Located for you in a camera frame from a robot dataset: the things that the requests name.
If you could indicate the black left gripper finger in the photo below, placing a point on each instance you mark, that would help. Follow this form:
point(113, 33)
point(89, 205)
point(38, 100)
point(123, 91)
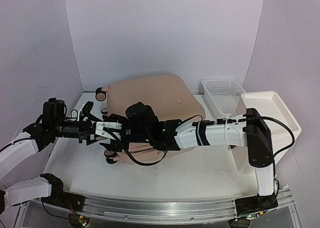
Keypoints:
point(94, 139)
point(98, 116)

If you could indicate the white plastic storage bin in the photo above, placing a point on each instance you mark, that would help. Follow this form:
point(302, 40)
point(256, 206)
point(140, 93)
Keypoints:
point(268, 104)

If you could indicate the white perforated plastic basket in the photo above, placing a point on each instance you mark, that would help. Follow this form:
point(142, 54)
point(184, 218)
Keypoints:
point(222, 95)

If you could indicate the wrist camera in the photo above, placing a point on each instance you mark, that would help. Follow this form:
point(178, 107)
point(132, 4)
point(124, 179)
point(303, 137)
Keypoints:
point(104, 128)
point(85, 109)

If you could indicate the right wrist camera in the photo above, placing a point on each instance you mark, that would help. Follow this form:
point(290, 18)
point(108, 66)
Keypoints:
point(104, 128)

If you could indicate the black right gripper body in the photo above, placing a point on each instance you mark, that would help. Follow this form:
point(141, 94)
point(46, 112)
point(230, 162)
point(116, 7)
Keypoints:
point(141, 136)

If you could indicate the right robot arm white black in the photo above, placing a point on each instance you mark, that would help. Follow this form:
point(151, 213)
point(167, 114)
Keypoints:
point(248, 130)

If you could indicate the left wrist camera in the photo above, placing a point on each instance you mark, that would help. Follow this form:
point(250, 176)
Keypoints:
point(85, 109)

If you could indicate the aluminium front rail base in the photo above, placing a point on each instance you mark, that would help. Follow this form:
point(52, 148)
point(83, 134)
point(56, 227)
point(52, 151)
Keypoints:
point(155, 202)

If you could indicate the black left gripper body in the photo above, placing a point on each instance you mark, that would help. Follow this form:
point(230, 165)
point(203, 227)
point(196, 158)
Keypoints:
point(82, 129)

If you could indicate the beige hard-shell suitcase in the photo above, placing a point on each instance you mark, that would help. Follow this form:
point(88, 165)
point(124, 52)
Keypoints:
point(167, 95)

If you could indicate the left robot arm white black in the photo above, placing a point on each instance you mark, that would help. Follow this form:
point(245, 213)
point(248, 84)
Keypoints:
point(53, 123)

